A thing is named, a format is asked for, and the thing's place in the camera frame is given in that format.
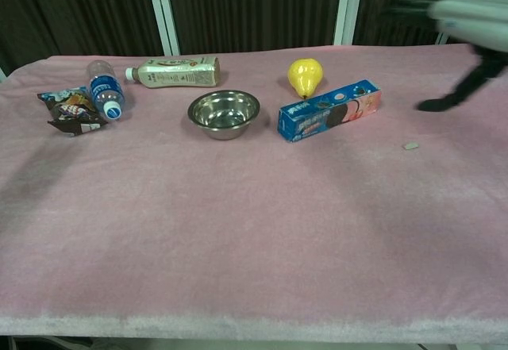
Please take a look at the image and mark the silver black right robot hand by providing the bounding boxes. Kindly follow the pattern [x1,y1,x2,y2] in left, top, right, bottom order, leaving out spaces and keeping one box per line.
[380,0,508,113]

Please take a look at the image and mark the steel bowl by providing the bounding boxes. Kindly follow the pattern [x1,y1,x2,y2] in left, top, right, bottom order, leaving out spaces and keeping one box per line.
[189,90,259,128]
[187,89,261,141]
[187,89,261,129]

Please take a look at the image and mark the blue cookie box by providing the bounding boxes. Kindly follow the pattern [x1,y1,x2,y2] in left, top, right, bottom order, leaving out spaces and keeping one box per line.
[277,79,383,143]

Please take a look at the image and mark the yellow pear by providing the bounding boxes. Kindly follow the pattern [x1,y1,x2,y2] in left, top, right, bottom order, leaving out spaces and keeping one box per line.
[287,58,325,100]

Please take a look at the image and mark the beige milk tea bottle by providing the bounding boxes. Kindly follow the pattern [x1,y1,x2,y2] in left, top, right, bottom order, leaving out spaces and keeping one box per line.
[125,56,221,89]

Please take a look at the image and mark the pink velvet table cloth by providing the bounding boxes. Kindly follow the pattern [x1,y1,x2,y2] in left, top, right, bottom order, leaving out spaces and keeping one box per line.
[0,43,508,341]

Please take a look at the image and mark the clear blue-label water bottle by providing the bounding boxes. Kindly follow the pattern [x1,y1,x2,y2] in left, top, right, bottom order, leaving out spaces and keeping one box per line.
[86,60,126,121]

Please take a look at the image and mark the brown snack bag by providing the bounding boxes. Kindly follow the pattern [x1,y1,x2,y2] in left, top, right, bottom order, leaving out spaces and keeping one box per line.
[37,85,109,137]

